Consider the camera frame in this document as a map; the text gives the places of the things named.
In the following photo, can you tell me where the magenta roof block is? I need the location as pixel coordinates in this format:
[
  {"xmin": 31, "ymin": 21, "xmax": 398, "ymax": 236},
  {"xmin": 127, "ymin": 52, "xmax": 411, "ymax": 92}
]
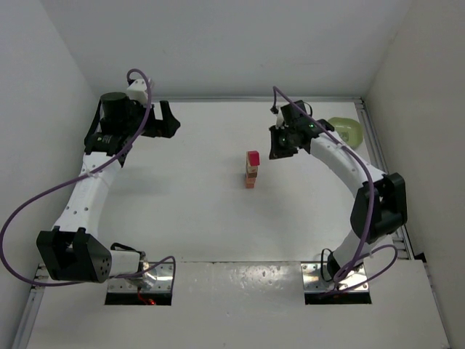
[{"xmin": 246, "ymin": 151, "xmax": 260, "ymax": 167}]

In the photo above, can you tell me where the orange cube block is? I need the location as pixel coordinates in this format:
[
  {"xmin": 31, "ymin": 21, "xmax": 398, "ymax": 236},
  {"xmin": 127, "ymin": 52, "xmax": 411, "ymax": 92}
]
[{"xmin": 245, "ymin": 178, "xmax": 256, "ymax": 188}]

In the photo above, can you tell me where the green plastic bowl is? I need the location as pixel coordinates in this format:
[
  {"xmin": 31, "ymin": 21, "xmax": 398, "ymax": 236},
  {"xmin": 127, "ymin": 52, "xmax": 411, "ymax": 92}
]
[{"xmin": 328, "ymin": 117, "xmax": 363, "ymax": 150}]

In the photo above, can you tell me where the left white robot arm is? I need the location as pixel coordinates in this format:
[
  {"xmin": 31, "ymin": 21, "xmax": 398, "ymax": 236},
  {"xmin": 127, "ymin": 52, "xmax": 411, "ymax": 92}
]
[{"xmin": 36, "ymin": 92, "xmax": 180, "ymax": 283}]

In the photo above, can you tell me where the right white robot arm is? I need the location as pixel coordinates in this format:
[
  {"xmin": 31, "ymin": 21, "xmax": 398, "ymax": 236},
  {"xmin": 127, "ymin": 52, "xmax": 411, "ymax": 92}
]
[{"xmin": 269, "ymin": 100, "xmax": 408, "ymax": 281}]

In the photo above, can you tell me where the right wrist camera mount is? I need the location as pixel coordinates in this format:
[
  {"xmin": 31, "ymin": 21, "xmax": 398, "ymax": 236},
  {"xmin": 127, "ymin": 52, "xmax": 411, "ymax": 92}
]
[{"xmin": 270, "ymin": 107, "xmax": 286, "ymax": 129}]

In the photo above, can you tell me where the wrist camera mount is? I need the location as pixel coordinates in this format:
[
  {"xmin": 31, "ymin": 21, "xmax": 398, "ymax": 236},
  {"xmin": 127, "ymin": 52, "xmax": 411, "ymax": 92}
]
[
  {"xmin": 270, "ymin": 107, "xmax": 286, "ymax": 129},
  {"xmin": 126, "ymin": 78, "xmax": 154, "ymax": 105}
]

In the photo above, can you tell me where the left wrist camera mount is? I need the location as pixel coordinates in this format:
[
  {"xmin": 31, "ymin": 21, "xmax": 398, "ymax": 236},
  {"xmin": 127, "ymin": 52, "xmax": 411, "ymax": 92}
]
[{"xmin": 126, "ymin": 78, "xmax": 154, "ymax": 105}]

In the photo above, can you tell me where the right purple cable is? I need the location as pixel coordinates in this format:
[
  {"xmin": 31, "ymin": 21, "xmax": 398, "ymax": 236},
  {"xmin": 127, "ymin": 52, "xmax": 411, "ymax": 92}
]
[{"xmin": 270, "ymin": 86, "xmax": 399, "ymax": 294}]

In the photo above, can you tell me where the purple cable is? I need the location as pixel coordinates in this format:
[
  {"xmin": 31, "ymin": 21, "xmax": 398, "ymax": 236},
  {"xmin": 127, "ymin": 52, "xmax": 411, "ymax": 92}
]
[
  {"xmin": 270, "ymin": 86, "xmax": 399, "ymax": 294},
  {"xmin": 0, "ymin": 68, "xmax": 177, "ymax": 288}
]

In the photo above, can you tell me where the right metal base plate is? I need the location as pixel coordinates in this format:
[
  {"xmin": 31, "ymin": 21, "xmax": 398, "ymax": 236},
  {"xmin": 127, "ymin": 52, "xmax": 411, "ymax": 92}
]
[{"xmin": 301, "ymin": 262, "xmax": 369, "ymax": 294}]

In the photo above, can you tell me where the metal base plate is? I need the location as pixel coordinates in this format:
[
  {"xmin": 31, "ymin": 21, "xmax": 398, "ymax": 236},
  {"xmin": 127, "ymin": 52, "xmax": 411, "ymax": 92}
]
[
  {"xmin": 301, "ymin": 262, "xmax": 369, "ymax": 294},
  {"xmin": 107, "ymin": 262, "xmax": 174, "ymax": 294}
]

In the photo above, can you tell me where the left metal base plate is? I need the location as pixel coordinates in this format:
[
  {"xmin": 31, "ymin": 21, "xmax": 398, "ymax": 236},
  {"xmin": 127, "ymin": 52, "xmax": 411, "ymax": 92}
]
[{"xmin": 107, "ymin": 262, "xmax": 174, "ymax": 294}]

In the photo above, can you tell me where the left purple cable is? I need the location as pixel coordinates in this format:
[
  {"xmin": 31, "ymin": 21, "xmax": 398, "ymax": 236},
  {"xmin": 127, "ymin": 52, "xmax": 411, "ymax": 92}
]
[{"xmin": 0, "ymin": 68, "xmax": 177, "ymax": 288}]

